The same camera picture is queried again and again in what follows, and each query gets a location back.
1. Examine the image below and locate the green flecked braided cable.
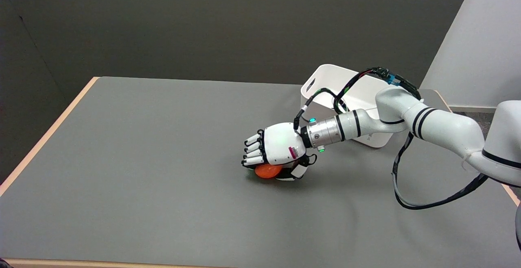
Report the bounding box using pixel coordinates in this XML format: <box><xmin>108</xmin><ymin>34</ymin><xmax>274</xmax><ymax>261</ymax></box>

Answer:
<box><xmin>334</xmin><ymin>67</ymin><xmax>422</xmax><ymax>114</ymax></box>

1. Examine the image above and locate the thick black cable loop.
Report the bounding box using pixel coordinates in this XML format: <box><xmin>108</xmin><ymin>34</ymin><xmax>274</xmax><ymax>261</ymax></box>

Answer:
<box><xmin>392</xmin><ymin>131</ymin><xmax>489</xmax><ymax>211</ymax></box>

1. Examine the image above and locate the white plastic storage bin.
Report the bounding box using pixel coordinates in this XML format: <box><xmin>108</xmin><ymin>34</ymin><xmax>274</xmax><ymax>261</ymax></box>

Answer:
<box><xmin>300</xmin><ymin>64</ymin><xmax>394</xmax><ymax>148</ymax></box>

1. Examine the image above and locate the orange mango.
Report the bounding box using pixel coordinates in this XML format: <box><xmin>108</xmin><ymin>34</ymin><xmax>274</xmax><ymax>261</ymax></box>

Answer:
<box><xmin>254</xmin><ymin>163</ymin><xmax>284</xmax><ymax>179</ymax></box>

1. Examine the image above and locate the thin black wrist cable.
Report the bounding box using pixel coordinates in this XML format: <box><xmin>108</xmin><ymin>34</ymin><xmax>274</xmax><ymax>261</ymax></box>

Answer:
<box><xmin>293</xmin><ymin>87</ymin><xmax>347</xmax><ymax>133</ymax></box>

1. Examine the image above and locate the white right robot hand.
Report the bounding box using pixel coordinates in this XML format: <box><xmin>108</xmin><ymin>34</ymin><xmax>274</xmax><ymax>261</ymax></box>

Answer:
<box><xmin>241</xmin><ymin>122</ymin><xmax>318</xmax><ymax>181</ymax></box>

